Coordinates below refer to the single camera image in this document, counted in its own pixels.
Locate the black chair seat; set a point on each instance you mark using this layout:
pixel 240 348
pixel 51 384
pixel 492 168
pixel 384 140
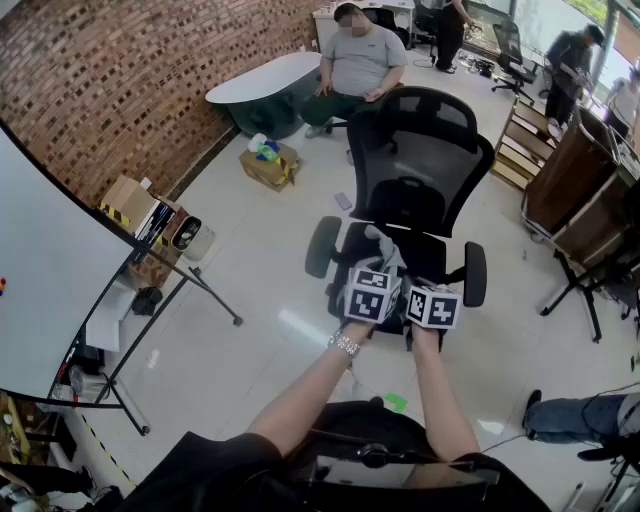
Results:
pixel 430 255

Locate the person's right forearm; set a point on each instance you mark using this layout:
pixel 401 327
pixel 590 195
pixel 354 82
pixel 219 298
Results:
pixel 440 395

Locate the cluttered wooden shelf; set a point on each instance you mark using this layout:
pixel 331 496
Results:
pixel 15 430

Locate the brown patterned cardboard box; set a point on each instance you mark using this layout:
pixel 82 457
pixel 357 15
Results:
pixel 155 267

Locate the black chair armrest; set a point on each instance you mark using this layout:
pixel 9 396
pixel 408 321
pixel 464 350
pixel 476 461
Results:
pixel 322 247
pixel 475 275

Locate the black mesh chair backrest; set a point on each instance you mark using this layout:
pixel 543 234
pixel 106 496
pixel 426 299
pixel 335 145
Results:
pixel 467 165

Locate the brown wooden cabinet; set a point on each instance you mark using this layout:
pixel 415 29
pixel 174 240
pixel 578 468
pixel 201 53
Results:
pixel 565 175

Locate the white paper roll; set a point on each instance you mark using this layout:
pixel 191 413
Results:
pixel 257 141

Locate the small black bag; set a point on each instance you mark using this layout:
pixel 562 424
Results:
pixel 147 301

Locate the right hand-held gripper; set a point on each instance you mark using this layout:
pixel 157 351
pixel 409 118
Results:
pixel 435 310

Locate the silver wristwatch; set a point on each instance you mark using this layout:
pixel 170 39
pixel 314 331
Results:
pixel 345 344

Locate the person's left forearm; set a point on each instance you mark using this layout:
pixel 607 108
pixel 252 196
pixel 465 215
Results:
pixel 310 390

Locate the small white trash bin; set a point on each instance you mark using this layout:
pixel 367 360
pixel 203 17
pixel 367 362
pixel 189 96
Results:
pixel 197 242

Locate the person's black clothed torso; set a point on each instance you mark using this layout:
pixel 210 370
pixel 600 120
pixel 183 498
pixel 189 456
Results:
pixel 210 475

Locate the clear plastic container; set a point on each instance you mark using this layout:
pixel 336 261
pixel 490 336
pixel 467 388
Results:
pixel 85 382

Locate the small grey flat card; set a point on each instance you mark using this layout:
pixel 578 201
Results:
pixel 343 200

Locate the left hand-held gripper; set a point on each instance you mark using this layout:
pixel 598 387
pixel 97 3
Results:
pixel 367 300

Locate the black chest-mounted rig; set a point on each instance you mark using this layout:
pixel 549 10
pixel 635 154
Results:
pixel 400 465

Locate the black printed box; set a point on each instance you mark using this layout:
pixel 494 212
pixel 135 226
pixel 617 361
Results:
pixel 156 222

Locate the whiteboard on black stand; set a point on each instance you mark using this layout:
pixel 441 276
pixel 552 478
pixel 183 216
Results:
pixel 50 250

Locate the white oval table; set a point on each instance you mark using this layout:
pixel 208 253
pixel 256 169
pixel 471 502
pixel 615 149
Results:
pixel 270 75

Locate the low wooden shelf rack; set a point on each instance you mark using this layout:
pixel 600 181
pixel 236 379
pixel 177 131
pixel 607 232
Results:
pixel 525 145

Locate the yellow black floor tape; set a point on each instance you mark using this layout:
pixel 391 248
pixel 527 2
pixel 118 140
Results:
pixel 107 450

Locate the grey cloth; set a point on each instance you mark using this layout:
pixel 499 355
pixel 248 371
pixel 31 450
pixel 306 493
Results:
pixel 391 250

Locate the cardboard box with striped tape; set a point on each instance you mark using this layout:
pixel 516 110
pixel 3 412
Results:
pixel 267 174

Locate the black folding stand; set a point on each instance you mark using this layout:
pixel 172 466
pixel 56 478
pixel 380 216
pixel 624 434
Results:
pixel 580 280

